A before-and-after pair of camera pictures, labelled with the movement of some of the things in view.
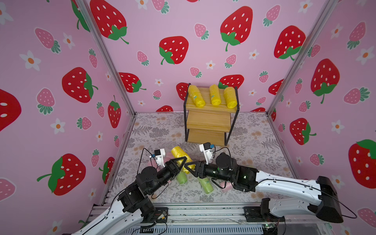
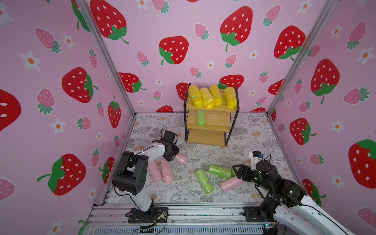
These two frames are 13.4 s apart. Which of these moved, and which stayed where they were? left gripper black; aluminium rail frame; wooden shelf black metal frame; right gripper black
Moved: left gripper black; right gripper black
Stayed: aluminium rail frame; wooden shelf black metal frame
